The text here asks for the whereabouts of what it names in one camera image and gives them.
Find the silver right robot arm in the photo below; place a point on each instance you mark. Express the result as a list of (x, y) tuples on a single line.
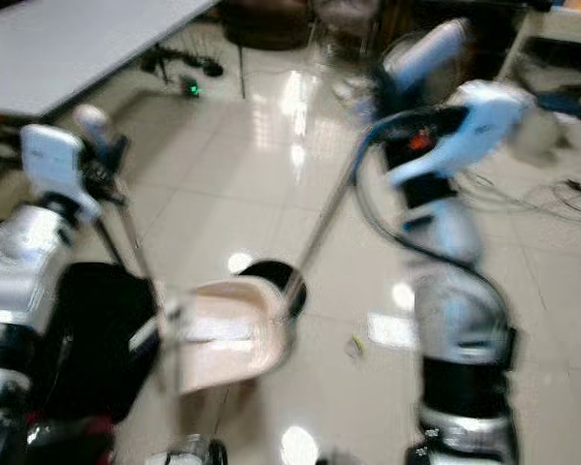
[(460, 320)]

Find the white folding table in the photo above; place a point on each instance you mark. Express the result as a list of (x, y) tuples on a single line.
[(68, 44)]

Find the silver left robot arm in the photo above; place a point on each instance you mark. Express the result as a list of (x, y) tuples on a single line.
[(15, 262)]

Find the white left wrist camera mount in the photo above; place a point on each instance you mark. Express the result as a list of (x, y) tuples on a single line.
[(50, 165)]

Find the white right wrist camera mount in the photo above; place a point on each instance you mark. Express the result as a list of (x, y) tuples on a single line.
[(484, 116)]

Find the broom with silver pole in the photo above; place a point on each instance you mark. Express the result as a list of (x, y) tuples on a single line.
[(320, 232)]

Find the white paper scrap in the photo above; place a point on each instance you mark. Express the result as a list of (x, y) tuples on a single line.
[(391, 330)]

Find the white shelf unit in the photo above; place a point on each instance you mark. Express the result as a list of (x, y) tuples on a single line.
[(557, 29)]

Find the black bag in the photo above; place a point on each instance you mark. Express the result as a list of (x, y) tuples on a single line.
[(97, 339)]

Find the dark brown round basket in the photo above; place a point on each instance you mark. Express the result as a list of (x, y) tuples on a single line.
[(266, 24)]

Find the small device with green light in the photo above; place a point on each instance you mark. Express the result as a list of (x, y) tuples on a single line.
[(192, 89)]

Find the small yellow-green scrap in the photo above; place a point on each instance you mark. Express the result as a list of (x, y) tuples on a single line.
[(355, 347)]

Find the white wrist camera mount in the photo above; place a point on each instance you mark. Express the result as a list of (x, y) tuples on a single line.
[(484, 116), (50, 165)]

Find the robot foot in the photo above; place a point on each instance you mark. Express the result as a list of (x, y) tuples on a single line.
[(184, 451)]

